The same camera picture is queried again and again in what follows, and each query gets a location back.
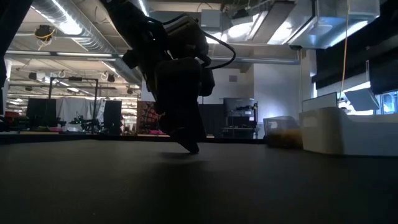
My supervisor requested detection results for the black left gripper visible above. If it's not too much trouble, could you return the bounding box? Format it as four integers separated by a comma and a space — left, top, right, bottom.
123, 49, 215, 154

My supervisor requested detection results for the red patterned hanging cloth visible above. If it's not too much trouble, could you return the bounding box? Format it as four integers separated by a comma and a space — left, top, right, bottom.
136, 100, 161, 135

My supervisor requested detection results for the black partition panel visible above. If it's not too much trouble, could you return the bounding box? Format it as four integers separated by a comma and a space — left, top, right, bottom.
24, 97, 57, 129
203, 103, 225, 138
103, 100, 123, 129

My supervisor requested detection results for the black station desk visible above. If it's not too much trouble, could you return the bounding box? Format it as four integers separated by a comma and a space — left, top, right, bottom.
222, 126, 259, 139

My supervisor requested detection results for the grey ceiling box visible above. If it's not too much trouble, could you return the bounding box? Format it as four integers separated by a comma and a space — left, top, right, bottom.
200, 8, 222, 29

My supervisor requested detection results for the clear plastic basket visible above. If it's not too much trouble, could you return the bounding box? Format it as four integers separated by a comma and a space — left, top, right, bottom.
262, 115, 304, 149

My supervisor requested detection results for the white hanging cloth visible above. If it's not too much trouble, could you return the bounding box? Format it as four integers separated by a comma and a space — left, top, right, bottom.
55, 97, 106, 127

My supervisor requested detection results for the long grey ceiling pipe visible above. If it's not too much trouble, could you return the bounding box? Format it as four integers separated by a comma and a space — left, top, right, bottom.
4, 49, 301, 65

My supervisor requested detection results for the white board panel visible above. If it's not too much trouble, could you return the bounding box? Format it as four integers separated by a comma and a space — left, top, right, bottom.
300, 91, 339, 113

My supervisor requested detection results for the white plastic basket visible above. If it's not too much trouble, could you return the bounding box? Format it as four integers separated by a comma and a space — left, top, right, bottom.
298, 106, 398, 157

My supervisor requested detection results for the black window blind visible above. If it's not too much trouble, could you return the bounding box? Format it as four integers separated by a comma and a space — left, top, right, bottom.
310, 17, 398, 94

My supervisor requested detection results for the tilted grey monitor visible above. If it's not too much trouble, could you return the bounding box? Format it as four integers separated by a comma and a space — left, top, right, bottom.
343, 88, 381, 112

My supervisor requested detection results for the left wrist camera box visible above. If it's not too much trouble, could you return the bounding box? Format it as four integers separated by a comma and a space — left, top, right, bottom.
164, 14, 210, 60

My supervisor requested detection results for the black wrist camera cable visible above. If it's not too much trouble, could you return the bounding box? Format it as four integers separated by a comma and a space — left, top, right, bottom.
198, 30, 236, 70

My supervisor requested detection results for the black aluminium table frame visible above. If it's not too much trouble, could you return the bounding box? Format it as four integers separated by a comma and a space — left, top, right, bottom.
0, 133, 265, 145

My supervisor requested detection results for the silver spiral ceiling duct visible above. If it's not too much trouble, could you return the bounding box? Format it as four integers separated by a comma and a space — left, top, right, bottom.
30, 0, 147, 85

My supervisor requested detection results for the black station frame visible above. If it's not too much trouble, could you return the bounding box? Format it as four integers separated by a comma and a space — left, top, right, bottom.
47, 76, 100, 125

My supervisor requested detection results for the yellow ceiling cord reel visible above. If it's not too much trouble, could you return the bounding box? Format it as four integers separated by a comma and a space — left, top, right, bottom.
34, 24, 57, 50

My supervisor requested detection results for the yellow hanging cord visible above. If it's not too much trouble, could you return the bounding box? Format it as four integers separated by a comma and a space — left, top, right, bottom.
338, 0, 351, 100

